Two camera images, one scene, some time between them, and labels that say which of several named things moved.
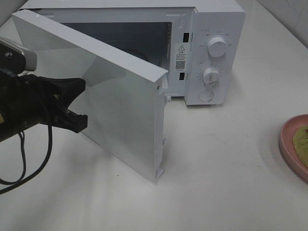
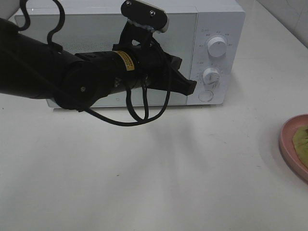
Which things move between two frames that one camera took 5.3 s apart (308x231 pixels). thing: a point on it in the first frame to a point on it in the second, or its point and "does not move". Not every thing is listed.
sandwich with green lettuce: x=300 y=143 does not move
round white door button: x=205 y=96 does not move
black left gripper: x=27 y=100 to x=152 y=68
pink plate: x=289 y=154 does not move
